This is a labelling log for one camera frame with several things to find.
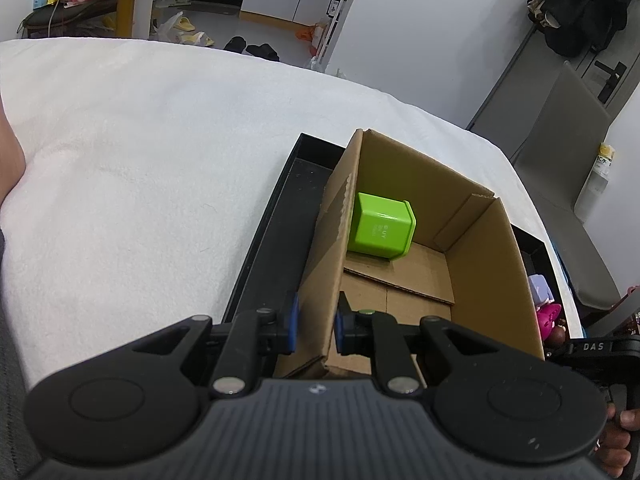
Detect bottle with yellow label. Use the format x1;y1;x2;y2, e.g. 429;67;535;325
575;143;617;216

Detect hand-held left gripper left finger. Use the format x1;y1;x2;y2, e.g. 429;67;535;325
132;292;301;395

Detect grey shorts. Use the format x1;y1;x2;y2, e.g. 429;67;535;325
0;230;38;480

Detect dark hanging jackets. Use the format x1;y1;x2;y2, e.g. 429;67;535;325
520;0;629;58

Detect person's right hand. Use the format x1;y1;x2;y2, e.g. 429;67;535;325
596;404;640;479

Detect white narrow rack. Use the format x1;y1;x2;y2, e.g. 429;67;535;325
311;0;358;68

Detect purple toy figure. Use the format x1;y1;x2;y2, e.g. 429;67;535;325
527;273;553;308

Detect green plastic box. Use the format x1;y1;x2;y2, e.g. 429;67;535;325
346;192;417;260

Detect black door handle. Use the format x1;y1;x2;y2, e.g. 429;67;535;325
594;60;628;107

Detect black plastic tray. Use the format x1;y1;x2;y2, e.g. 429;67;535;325
221;132;565;341

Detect pink dinosaur toy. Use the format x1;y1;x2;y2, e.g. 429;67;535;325
535;304;563;341

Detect grey chair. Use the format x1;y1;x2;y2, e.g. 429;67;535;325
510;60;628;313

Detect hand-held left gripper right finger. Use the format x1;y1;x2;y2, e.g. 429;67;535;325
335;291;506;395

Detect person's bare leg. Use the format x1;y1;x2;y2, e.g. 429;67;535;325
0;105;27;206

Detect brown cardboard box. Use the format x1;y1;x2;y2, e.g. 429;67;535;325
274;128;546;390

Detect white plastic bag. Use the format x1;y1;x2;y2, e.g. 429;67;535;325
150;10;185;42

